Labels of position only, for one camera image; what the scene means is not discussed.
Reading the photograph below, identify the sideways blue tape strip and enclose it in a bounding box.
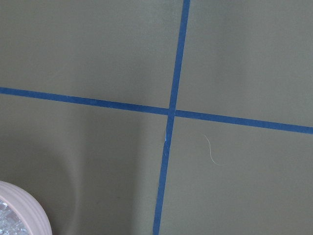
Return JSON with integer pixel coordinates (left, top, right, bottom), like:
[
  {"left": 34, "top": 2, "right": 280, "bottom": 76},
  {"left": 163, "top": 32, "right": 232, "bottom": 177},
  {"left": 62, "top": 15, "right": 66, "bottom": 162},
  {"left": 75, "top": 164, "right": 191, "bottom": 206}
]
[{"left": 0, "top": 87, "right": 313, "bottom": 134}]

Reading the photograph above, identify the upright blue tape strip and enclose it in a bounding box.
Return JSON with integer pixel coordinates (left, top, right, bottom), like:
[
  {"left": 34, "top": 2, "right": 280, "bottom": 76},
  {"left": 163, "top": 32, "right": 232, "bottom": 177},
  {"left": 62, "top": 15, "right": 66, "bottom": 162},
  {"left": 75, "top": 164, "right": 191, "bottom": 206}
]
[{"left": 152, "top": 0, "right": 190, "bottom": 235}]

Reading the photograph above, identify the pink bowl of ice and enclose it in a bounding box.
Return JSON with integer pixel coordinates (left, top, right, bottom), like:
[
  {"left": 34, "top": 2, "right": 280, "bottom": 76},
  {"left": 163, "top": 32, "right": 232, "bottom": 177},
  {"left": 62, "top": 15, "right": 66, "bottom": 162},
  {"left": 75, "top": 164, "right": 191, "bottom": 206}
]
[{"left": 0, "top": 181, "right": 52, "bottom": 235}]

